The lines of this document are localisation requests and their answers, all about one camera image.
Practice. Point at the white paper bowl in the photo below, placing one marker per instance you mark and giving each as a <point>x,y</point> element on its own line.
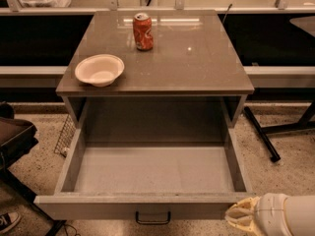
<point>99,70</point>

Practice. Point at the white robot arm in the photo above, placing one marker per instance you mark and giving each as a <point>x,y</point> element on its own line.
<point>274,215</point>

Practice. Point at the grey drawer cabinet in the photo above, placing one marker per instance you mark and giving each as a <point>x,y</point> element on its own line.
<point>192,55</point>

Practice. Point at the black metal stand leg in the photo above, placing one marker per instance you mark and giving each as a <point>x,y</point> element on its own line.
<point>275,157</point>

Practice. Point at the black chair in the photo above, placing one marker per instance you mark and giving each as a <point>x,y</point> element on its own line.
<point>17,139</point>

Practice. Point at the black and white sneaker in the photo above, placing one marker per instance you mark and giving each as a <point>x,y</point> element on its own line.
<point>8,221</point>

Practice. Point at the grey top drawer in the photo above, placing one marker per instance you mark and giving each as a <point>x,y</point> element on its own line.
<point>150,160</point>

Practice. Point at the orange soda can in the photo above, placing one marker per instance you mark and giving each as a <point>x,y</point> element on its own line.
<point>142,30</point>

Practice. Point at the wire mesh basket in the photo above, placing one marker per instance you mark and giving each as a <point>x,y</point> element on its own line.
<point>65,138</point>

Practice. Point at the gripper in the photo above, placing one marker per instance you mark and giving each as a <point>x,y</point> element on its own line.
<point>271,213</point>

